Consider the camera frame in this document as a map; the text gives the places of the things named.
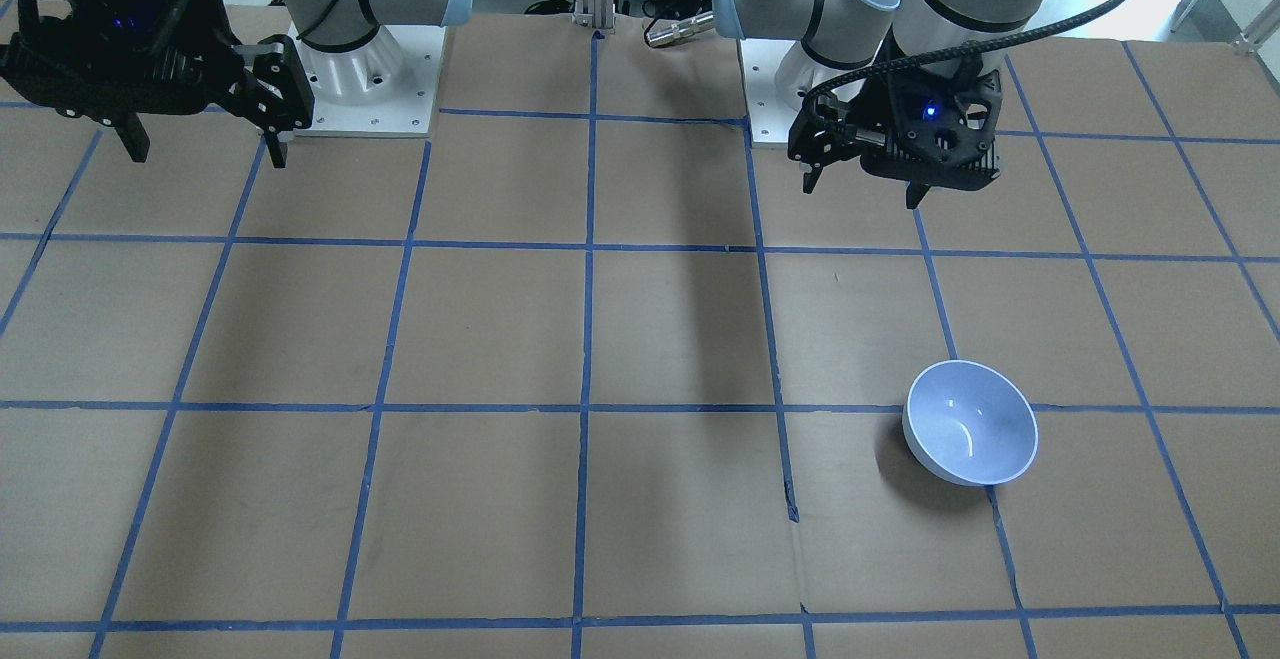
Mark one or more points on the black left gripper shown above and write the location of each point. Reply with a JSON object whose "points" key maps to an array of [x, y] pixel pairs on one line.
{"points": [[868, 104]]}

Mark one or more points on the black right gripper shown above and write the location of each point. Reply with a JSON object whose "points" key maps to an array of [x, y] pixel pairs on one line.
{"points": [[217, 42]]}

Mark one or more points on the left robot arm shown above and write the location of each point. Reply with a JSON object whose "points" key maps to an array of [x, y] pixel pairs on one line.
{"points": [[840, 36]]}

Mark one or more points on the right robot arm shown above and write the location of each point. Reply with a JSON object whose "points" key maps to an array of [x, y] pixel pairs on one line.
{"points": [[337, 26]]}

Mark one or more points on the blue bowl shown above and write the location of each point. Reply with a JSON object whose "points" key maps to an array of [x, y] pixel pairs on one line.
{"points": [[968, 424]]}

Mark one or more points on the silver metal cylinder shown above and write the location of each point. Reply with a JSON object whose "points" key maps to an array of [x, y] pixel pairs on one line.
{"points": [[681, 30]]}

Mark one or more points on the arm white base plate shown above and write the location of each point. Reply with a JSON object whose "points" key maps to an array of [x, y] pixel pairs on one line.
{"points": [[774, 74], [400, 89]]}

